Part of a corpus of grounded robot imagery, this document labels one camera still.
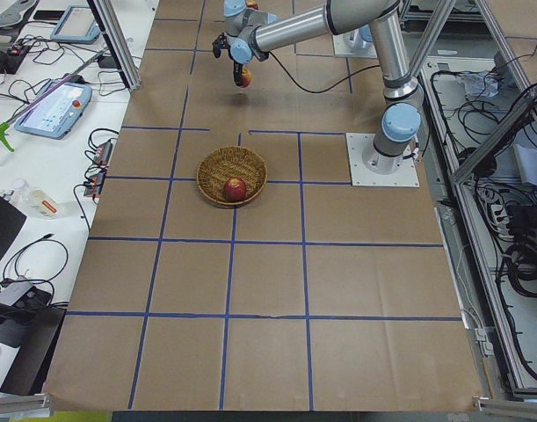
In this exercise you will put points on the blue teach pendant far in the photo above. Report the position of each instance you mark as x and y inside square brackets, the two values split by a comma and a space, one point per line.
[77, 25]

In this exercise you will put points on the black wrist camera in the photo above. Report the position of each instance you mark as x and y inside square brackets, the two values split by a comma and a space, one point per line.
[219, 45]

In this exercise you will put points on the clear plastic bottle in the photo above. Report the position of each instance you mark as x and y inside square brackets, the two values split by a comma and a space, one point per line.
[35, 198]

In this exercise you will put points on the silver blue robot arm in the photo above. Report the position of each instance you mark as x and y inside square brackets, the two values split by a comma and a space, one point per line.
[253, 34]
[362, 37]

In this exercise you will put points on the blue teach pendant near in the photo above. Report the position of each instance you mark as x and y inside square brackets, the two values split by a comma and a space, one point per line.
[57, 114]

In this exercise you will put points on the blue teach pendant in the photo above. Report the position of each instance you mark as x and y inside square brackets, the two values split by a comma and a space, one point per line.
[77, 25]
[57, 114]

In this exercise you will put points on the dark red apple in basket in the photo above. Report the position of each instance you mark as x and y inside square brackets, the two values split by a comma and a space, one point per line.
[235, 189]

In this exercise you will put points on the yellow red apple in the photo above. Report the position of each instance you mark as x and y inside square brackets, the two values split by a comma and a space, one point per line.
[246, 78]

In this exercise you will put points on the aluminium frame post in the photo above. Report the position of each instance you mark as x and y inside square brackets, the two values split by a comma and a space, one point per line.
[115, 41]

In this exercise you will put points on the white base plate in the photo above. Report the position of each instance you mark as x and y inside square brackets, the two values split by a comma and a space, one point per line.
[341, 50]

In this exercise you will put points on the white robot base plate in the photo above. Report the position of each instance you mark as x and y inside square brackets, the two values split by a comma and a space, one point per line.
[368, 168]

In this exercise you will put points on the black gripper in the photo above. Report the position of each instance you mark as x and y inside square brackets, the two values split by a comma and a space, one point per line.
[237, 67]

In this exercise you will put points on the green tipped metal pole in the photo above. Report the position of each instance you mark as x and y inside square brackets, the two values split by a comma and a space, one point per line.
[52, 87]

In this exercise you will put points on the woven wicker basket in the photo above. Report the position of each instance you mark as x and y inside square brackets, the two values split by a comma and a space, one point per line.
[227, 162]

